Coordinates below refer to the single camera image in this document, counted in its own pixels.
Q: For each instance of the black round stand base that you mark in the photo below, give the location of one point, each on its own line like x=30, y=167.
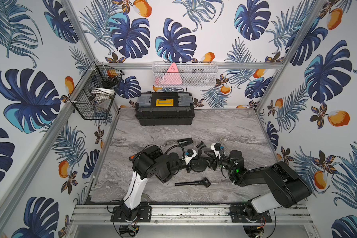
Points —
x=199, y=165

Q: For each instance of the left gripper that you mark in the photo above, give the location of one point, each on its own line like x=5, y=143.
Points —
x=189, y=162

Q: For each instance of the white mesh wall basket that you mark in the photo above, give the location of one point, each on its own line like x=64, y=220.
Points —
x=194, y=74

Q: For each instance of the black plastic toolbox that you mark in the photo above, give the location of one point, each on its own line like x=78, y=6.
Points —
x=165, y=109

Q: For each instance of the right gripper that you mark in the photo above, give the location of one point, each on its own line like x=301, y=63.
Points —
x=214, y=162

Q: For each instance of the pink triangular object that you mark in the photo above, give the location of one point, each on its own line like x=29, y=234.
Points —
x=169, y=77

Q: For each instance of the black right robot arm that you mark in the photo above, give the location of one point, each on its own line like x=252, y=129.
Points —
x=286, y=187

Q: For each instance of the aluminium front rail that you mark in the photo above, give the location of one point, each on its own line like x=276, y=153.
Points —
x=191, y=215

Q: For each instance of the black wire basket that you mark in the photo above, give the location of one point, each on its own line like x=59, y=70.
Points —
x=96, y=91

